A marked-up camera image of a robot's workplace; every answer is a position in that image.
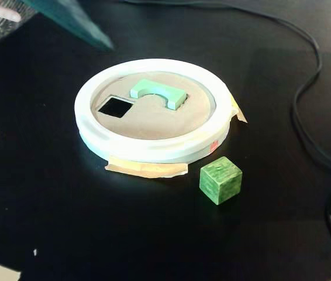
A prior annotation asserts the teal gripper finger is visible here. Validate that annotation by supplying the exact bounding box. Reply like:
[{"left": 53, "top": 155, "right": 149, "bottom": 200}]
[{"left": 22, "top": 0, "right": 116, "bottom": 53}]

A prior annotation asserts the mint green U shape block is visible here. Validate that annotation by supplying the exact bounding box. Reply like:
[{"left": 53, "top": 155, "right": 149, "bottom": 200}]
[{"left": 129, "top": 78, "right": 188, "bottom": 111}]

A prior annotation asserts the white round shape sorter lid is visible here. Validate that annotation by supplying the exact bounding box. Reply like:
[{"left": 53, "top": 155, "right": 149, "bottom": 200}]
[{"left": 74, "top": 57, "right": 234, "bottom": 165}]

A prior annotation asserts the grey patterned clothing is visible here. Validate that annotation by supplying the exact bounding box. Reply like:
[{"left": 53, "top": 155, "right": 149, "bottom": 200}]
[{"left": 0, "top": 0, "right": 39, "bottom": 58}]

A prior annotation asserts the green wooden cube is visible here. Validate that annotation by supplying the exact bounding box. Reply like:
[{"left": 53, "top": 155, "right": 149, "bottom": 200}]
[{"left": 199, "top": 156, "right": 244, "bottom": 205}]

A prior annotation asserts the long black cable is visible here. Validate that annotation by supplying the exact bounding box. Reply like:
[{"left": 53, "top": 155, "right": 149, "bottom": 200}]
[{"left": 118, "top": 0, "right": 331, "bottom": 176}]

